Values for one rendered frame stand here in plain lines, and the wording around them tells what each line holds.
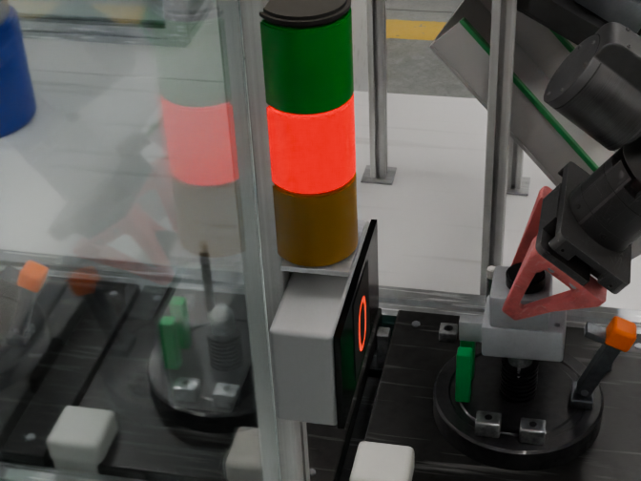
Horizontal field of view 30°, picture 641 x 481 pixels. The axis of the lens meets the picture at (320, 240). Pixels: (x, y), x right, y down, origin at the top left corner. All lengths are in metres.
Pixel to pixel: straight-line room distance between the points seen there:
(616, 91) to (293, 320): 0.28
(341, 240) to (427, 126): 0.96
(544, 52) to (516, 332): 0.37
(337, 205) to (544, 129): 0.47
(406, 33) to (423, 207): 2.48
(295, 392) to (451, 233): 0.74
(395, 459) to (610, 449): 0.18
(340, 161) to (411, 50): 3.17
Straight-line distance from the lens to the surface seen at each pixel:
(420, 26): 3.98
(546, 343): 0.95
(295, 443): 0.80
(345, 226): 0.68
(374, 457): 0.96
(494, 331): 0.95
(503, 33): 1.05
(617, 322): 0.96
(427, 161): 1.56
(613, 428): 1.02
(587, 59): 0.83
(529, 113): 1.11
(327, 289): 0.71
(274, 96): 0.64
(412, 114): 1.67
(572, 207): 0.89
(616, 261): 0.89
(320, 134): 0.64
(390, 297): 1.16
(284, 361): 0.69
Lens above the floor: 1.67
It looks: 35 degrees down
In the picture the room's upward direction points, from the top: 3 degrees counter-clockwise
